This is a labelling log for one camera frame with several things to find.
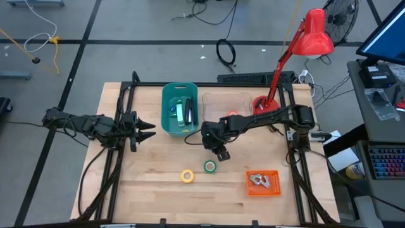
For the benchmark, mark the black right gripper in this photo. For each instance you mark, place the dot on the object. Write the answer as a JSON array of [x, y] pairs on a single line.
[[213, 136]]

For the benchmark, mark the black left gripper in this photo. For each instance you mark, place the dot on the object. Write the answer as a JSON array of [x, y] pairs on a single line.
[[131, 130]]

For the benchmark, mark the orange tape roll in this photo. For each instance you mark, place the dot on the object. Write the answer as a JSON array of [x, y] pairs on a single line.
[[232, 113]]

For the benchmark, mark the green tape roll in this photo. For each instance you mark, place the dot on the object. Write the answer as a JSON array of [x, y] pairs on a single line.
[[206, 167]]

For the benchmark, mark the blue mini stapler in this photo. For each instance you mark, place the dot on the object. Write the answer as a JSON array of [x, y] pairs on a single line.
[[172, 109]]

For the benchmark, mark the mint green stapler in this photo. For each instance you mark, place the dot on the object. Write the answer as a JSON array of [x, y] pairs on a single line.
[[180, 115]]

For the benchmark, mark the yellow tape roll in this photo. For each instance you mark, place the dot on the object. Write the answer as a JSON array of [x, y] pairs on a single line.
[[183, 176]]

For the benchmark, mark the grey staple remover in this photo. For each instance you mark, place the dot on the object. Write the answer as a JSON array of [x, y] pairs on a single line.
[[254, 179]]

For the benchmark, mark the purple staple remover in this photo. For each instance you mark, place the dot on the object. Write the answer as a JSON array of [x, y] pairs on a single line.
[[265, 183]]

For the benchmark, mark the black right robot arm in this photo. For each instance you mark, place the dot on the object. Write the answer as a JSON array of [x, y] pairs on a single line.
[[269, 117]]

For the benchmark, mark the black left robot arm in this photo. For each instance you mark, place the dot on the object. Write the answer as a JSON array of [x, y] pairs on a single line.
[[88, 125]]

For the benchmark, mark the teal plastic bin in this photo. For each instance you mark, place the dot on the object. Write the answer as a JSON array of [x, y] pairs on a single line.
[[167, 126]]

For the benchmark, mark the clear plastic container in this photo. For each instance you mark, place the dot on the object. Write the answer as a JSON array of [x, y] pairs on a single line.
[[221, 103]]

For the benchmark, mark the long black power strip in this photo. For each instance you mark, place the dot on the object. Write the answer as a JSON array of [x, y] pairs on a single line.
[[246, 77]]

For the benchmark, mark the orange mesh basket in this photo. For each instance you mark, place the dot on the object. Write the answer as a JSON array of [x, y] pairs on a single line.
[[275, 191]]

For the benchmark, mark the black table clamp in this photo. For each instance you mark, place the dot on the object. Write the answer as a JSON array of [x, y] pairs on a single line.
[[163, 222], [254, 223]]

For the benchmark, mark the small black device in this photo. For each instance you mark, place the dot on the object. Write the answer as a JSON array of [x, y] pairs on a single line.
[[321, 136]]

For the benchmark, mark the white power adapter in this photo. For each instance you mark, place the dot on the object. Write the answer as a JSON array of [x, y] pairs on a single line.
[[303, 73]]

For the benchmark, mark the white card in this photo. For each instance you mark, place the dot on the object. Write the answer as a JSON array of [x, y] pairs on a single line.
[[335, 134]]

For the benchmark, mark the black round floor plug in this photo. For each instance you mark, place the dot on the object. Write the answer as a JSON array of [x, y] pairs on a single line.
[[35, 60]]

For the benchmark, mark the white paper sheet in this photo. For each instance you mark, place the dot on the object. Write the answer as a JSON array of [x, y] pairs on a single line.
[[343, 160]]

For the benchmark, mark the grey cart base bar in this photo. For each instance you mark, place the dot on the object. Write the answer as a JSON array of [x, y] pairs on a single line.
[[16, 75], [34, 3]]

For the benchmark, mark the red desk lamp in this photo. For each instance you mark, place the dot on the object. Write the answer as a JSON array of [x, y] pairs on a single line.
[[313, 38]]

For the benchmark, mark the black caster wheel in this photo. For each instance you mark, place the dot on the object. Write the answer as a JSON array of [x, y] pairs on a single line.
[[4, 107]]

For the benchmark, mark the yellow lid canister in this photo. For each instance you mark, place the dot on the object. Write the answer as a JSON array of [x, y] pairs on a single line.
[[354, 171]]

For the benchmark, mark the grey side desk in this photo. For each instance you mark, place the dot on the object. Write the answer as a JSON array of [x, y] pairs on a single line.
[[364, 126]]

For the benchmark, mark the clear plastic bag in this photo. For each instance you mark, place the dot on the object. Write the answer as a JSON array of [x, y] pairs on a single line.
[[381, 104]]

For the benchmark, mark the black floor fan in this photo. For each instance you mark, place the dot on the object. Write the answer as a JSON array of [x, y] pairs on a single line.
[[340, 19]]

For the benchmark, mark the black mini computer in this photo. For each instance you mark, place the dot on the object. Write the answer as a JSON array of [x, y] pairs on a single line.
[[376, 77]]

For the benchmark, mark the backlit keyboard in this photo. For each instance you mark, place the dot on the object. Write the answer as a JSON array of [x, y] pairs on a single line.
[[387, 163]]

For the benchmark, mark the red tool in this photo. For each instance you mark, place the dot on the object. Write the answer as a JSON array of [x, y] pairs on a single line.
[[401, 105]]

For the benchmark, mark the computer monitor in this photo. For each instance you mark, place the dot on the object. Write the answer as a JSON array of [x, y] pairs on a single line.
[[389, 41]]

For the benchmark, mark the black aluminium frame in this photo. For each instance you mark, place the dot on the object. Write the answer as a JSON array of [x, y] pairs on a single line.
[[209, 84]]

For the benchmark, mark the silver arm base bracket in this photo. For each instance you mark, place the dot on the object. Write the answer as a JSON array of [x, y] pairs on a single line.
[[290, 135]]

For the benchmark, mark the silver aluminium bracket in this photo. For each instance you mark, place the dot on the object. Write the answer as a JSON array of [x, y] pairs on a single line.
[[117, 226]]

